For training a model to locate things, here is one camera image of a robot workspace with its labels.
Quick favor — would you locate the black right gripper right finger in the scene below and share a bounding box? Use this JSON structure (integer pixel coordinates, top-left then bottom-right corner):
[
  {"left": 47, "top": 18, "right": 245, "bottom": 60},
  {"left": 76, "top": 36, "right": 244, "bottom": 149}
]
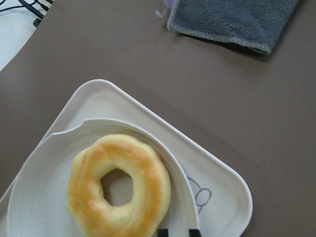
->
[{"left": 189, "top": 229, "right": 201, "bottom": 237}]

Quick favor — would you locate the glazed yellow donut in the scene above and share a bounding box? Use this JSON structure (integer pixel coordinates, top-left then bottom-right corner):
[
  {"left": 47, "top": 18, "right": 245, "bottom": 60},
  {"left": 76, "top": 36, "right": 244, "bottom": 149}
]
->
[{"left": 66, "top": 134, "right": 171, "bottom": 237}]

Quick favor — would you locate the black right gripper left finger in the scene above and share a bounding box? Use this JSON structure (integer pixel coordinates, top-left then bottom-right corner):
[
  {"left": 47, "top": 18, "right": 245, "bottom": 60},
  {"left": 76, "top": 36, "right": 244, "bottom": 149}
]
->
[{"left": 157, "top": 229, "right": 169, "bottom": 237}]

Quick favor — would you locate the round white plate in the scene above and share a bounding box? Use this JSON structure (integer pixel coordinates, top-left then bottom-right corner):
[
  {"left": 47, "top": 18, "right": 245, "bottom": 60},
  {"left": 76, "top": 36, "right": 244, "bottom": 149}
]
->
[{"left": 6, "top": 118, "right": 199, "bottom": 237}]

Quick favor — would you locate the cream rectangular tray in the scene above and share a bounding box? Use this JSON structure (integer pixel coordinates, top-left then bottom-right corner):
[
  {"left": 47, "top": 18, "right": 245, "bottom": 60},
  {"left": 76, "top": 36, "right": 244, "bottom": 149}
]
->
[{"left": 0, "top": 79, "right": 253, "bottom": 237}]

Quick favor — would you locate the grey folded cloth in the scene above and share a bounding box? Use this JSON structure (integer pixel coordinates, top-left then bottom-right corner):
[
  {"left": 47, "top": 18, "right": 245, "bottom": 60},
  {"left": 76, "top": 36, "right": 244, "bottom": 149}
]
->
[{"left": 156, "top": 0, "right": 298, "bottom": 55}]

